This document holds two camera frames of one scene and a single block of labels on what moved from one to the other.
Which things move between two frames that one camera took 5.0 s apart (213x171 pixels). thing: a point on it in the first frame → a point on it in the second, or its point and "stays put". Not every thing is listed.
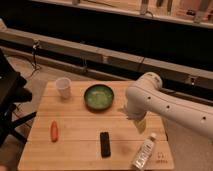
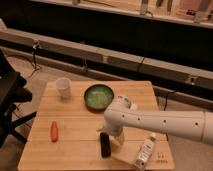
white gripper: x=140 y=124 → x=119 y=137
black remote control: x=105 y=145 stays put
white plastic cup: x=63 y=85 stays put
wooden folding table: x=83 y=125 stays put
